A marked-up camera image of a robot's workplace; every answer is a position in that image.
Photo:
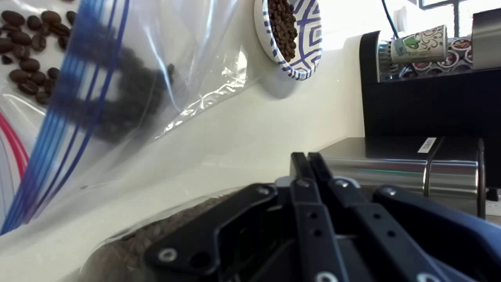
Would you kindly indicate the black coffee machine appliance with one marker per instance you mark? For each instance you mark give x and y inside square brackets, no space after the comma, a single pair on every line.
[428,109]

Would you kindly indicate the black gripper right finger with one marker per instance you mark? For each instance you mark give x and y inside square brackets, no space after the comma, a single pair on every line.
[397,239]

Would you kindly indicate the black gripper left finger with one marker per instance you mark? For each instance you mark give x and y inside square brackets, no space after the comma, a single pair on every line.
[307,228]

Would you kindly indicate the green patterned paper cup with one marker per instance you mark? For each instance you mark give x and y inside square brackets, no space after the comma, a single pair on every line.
[420,44]

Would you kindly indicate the stainless steel lidded bin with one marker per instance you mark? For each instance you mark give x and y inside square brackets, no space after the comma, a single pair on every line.
[376,166]

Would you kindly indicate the bean-filled blue patterned paper bowl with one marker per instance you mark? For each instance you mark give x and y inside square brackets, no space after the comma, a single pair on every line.
[292,36]

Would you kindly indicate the clear zip bag with beans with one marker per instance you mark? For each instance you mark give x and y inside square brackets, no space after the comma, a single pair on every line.
[104,94]

